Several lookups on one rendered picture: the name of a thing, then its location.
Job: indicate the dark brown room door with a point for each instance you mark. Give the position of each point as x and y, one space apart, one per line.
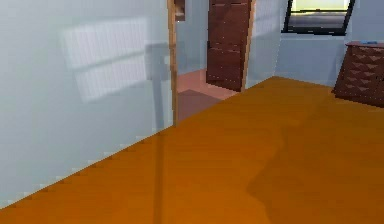
226 43

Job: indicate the black framed window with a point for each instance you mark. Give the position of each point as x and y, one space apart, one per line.
318 18

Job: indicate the dark brown chest of drawers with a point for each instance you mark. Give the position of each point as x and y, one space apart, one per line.
363 75

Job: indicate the small blue flat object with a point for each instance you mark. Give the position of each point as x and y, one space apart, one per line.
368 42

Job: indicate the brown framed wall picture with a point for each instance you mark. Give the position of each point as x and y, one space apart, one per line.
180 8

